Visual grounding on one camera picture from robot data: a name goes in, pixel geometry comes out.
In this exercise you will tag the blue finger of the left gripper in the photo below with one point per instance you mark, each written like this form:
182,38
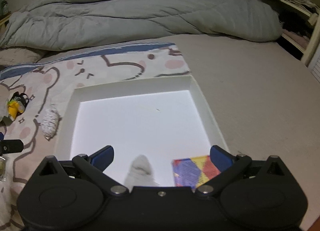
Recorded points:
11,146

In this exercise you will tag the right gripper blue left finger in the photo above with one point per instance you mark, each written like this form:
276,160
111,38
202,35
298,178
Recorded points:
102,158

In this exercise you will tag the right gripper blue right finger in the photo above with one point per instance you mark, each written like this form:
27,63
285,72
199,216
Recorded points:
221,158

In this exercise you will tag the colourful patterned small box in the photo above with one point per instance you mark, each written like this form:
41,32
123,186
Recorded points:
193,172

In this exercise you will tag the grey sock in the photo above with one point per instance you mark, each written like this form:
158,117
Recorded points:
140,174

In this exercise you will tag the white shallow cardboard box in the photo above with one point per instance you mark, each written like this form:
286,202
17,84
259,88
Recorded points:
163,119

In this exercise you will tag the cartoon bear print blanket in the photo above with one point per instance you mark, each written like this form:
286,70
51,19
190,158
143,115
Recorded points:
50,84

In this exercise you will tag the beige fluffy pillow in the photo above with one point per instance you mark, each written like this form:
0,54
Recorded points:
15,56

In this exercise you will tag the grey rumpled duvet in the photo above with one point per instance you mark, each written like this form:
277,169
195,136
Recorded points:
60,25

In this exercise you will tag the cream bedside shelf unit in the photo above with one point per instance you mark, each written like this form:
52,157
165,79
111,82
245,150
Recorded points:
299,21

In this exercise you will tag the yellow toy with black strap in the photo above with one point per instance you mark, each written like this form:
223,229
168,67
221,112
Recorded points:
17,105

